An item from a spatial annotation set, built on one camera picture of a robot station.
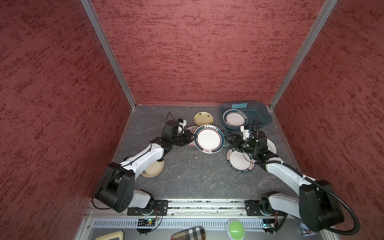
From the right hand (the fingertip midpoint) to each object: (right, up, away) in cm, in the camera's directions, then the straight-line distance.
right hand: (224, 142), depth 82 cm
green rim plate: (+14, +14, +31) cm, 37 cm away
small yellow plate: (-11, +14, +31) cm, 36 cm away
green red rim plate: (-8, +1, +1) cm, 8 cm away
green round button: (+3, -39, -14) cm, 42 cm away
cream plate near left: (-41, -17, +4) cm, 45 cm away
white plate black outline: (+35, -6, +15) cm, 38 cm away
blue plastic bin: (+5, +22, +29) cm, 36 cm away
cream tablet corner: (-52, -40, -16) cm, 67 cm away
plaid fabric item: (-16, -38, -17) cm, 45 cm away
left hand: (-15, +2, 0) cm, 15 cm away
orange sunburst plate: (-19, +6, +22) cm, 30 cm away
